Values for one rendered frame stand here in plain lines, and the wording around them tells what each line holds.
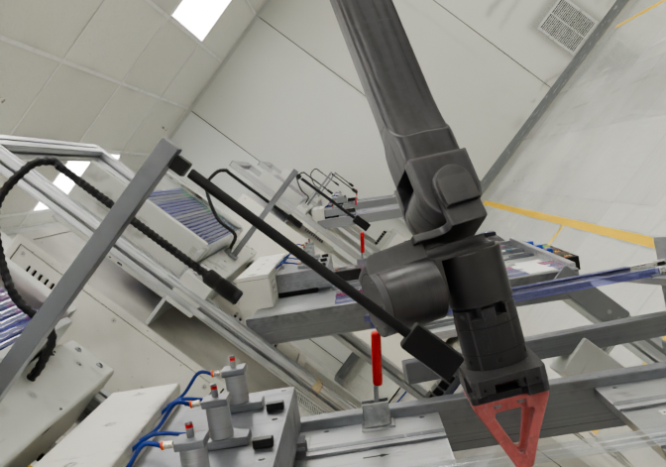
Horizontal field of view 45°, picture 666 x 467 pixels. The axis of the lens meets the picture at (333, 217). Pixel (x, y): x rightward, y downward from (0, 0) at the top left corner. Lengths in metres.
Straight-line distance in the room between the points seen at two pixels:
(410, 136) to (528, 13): 7.94
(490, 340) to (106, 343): 1.21
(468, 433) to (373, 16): 0.48
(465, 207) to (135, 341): 1.18
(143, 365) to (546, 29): 7.31
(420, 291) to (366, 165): 7.65
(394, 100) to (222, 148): 7.68
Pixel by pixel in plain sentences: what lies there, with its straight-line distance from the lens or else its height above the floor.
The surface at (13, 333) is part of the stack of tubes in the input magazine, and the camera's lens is 0.89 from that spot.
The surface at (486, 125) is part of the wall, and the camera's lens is 8.44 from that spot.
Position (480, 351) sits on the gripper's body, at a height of 1.04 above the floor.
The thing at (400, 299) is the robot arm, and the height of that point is 1.13.
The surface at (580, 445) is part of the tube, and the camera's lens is 0.78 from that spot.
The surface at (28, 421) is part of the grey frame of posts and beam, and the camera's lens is 0.82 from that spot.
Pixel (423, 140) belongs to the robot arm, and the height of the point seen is 1.19.
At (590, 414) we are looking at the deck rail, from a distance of 0.99.
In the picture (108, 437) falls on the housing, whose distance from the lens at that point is 0.80.
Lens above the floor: 1.22
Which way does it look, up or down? 1 degrees down
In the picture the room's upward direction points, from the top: 54 degrees counter-clockwise
